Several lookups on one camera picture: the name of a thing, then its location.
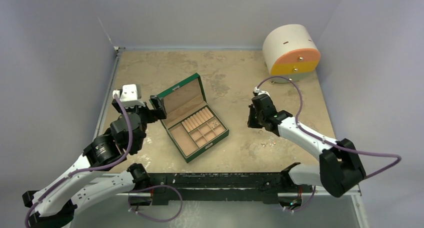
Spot green jewelry box with lid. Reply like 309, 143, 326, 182
157, 73, 230, 163

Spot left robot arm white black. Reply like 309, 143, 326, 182
22, 93, 167, 227

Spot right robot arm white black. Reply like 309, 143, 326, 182
247, 92, 366, 197

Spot round drawer cabinet cream orange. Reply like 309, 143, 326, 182
262, 24, 321, 81

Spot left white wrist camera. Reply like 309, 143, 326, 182
112, 84, 146, 108

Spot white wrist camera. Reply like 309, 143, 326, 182
253, 89, 270, 96
112, 84, 146, 108

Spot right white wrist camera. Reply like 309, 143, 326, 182
253, 89, 270, 96

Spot aluminium frame rail left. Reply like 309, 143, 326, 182
92, 47, 126, 141

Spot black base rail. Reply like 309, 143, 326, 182
133, 172, 313, 206

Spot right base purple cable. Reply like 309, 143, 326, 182
281, 186, 316, 214

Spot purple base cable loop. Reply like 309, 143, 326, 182
127, 184, 183, 222

